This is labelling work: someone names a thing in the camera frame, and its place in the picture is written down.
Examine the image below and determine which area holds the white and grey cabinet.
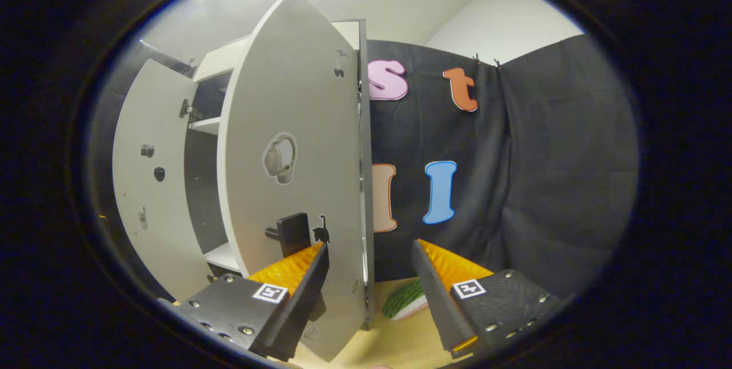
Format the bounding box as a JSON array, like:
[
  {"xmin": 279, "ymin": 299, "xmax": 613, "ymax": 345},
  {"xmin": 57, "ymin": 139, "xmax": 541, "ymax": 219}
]
[{"xmin": 183, "ymin": 19, "xmax": 376, "ymax": 330}]

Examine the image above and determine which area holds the white door with camera sticker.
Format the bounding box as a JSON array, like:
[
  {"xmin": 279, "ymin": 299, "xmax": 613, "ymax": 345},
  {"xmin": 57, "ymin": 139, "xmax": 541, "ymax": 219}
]
[{"xmin": 112, "ymin": 59, "xmax": 213, "ymax": 301}]

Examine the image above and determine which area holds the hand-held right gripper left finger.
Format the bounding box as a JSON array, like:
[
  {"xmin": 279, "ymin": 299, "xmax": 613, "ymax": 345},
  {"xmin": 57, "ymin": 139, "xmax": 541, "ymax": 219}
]
[{"xmin": 157, "ymin": 242, "xmax": 331, "ymax": 362}]

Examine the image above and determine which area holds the watermelon slice toy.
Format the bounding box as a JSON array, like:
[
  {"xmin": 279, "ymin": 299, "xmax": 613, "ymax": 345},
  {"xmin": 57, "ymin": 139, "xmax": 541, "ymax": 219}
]
[{"xmin": 382, "ymin": 280, "xmax": 428, "ymax": 321}]

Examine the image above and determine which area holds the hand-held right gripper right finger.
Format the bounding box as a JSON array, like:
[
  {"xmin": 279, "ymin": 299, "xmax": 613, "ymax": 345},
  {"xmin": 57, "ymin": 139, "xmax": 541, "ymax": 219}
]
[{"xmin": 412, "ymin": 239, "xmax": 567, "ymax": 358}]

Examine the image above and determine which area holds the white door with cat sticker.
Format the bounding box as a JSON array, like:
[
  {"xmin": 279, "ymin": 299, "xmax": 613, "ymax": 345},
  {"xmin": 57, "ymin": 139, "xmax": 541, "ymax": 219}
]
[{"xmin": 216, "ymin": 0, "xmax": 367, "ymax": 363}]

